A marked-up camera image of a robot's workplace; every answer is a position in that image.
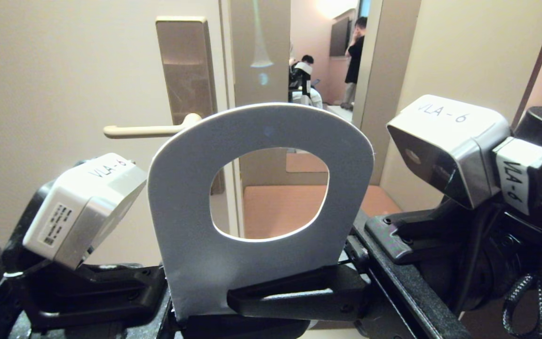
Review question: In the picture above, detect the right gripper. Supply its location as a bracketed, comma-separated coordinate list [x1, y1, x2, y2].
[226, 212, 507, 339]

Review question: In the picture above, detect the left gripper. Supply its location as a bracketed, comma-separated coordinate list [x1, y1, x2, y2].
[10, 282, 310, 339]

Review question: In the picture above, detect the white door hanger sign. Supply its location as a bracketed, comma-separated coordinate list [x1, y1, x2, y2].
[147, 102, 375, 323]

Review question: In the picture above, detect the cream door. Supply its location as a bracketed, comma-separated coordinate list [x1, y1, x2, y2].
[0, 0, 234, 266]

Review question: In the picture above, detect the person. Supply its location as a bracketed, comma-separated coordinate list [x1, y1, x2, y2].
[341, 16, 368, 111]
[289, 54, 323, 109]

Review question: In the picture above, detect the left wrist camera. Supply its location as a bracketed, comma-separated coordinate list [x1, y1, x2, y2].
[1, 153, 168, 325]

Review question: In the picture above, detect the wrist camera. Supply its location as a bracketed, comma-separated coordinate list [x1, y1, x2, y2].
[1, 153, 168, 325]
[364, 94, 511, 264]

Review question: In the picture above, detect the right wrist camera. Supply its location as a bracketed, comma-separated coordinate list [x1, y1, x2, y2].
[364, 94, 511, 264]

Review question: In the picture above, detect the cream lever door handle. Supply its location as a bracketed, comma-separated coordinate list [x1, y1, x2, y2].
[103, 113, 203, 139]

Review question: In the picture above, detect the beige door frame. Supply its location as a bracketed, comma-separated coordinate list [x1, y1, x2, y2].
[352, 0, 423, 137]

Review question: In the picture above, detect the brass handle back plate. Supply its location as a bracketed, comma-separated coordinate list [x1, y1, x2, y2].
[155, 16, 227, 196]

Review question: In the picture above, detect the dark wall television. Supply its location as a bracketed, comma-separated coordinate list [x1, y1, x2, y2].
[329, 16, 352, 57]

